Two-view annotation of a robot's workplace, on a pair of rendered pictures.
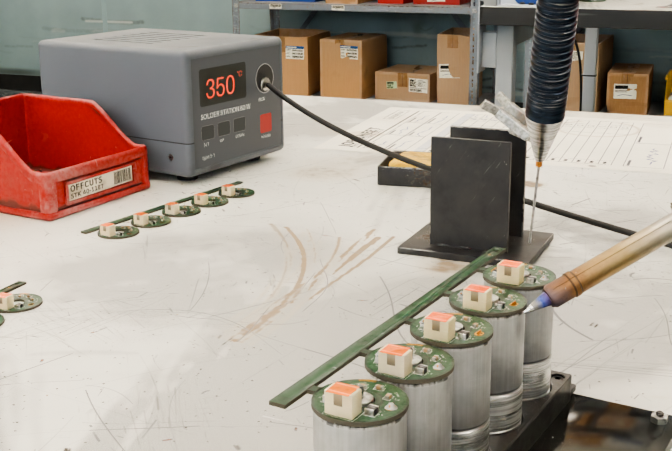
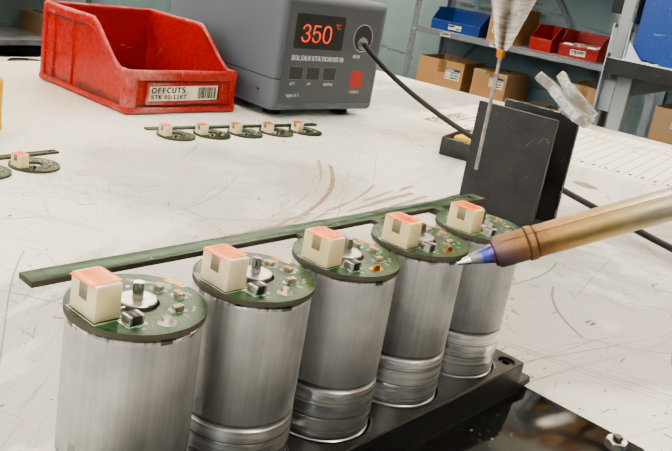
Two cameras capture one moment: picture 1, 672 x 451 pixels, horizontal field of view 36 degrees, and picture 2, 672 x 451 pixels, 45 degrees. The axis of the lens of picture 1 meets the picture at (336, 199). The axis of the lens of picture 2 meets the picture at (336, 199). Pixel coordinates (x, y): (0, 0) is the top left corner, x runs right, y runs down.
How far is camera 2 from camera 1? 0.14 m
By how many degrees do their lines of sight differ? 9
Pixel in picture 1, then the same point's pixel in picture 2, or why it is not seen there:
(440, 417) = (270, 360)
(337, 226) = (378, 176)
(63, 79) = (188, 4)
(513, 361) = (430, 321)
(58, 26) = not seen: hidden behind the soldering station
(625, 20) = not seen: outside the picture
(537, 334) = (482, 300)
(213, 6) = (397, 26)
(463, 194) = (498, 165)
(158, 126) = (253, 58)
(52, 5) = not seen: hidden behind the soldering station
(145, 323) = (134, 209)
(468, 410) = (338, 364)
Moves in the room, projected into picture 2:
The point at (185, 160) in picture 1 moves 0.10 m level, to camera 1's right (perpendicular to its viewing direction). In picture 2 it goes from (269, 93) to (396, 119)
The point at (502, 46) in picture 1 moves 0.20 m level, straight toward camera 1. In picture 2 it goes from (618, 94) to (614, 102)
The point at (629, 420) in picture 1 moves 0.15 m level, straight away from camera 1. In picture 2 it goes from (577, 435) to (655, 291)
